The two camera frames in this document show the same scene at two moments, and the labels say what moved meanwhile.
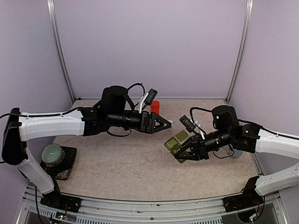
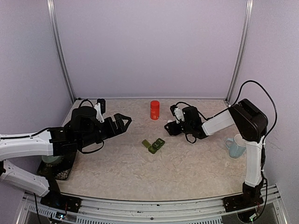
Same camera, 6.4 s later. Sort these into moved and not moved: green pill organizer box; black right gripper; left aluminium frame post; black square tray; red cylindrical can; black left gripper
Moved: black right gripper; green pill organizer box; black left gripper
Not moved: red cylindrical can; black square tray; left aluminium frame post
